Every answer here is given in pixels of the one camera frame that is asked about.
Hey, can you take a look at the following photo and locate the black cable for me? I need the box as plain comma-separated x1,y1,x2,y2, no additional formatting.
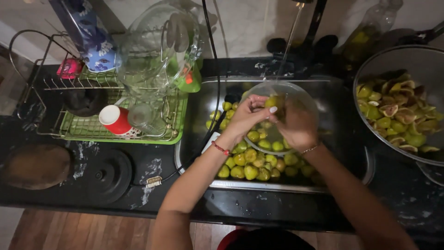
131,0,227,189

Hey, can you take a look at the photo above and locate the pink scrub sponge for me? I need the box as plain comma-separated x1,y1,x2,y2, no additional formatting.
56,58,84,80

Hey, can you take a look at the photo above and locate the steel sink basin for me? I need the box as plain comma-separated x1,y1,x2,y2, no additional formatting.
174,76,376,194

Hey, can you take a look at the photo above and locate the thin gold bracelet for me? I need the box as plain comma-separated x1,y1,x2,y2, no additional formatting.
300,142,322,155

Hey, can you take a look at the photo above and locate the metal bowl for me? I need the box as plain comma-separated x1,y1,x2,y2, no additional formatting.
353,44,444,167

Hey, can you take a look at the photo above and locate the person's left hand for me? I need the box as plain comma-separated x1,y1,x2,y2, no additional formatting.
226,94,278,141

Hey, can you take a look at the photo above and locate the black pan handle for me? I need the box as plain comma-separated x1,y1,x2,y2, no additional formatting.
375,21,444,49

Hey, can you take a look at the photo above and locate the metal wire dish rack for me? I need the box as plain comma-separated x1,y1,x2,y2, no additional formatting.
9,29,179,141

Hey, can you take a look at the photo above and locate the blue floral mug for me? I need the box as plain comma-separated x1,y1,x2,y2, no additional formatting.
61,0,118,73

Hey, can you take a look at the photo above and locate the black round pot lid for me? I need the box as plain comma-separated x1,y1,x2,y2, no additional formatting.
80,149,133,205

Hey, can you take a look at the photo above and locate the person's right hand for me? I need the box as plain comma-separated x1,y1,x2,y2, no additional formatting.
269,98,321,153

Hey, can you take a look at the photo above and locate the heap of green figs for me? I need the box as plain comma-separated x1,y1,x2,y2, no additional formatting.
205,101,325,182

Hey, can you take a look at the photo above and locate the round wooden board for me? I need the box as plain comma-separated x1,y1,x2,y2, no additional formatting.
1,144,73,191

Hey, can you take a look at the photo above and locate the large clear glass bowl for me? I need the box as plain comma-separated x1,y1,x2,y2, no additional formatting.
117,3,203,102

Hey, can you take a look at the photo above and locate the red and white mug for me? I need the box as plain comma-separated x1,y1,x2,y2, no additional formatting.
99,104,142,137

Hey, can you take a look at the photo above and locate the person's red and black clothing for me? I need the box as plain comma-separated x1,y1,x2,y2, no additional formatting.
217,228,316,250

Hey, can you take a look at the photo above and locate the small clear drinking glass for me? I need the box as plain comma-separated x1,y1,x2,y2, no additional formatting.
128,103,166,135

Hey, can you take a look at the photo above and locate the green dish drainer tray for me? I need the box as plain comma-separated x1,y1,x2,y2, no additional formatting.
51,62,189,145

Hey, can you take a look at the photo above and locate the black faucet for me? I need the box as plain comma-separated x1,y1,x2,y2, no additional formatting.
266,0,339,59

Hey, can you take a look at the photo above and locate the dark round bowl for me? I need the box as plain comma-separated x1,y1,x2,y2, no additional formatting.
63,81,109,118

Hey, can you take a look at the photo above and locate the clear plastic oil bottle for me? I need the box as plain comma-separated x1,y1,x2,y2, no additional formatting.
335,0,404,63

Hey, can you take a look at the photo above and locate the green bottle with orange cap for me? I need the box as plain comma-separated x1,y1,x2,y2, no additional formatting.
168,52,203,94

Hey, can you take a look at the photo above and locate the heap of cut figs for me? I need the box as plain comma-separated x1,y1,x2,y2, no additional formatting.
356,69,444,154

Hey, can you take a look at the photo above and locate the green fig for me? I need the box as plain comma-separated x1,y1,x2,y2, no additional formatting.
264,95,284,109

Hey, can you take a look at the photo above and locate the red string bracelet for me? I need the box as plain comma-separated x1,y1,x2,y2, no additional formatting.
211,140,231,157

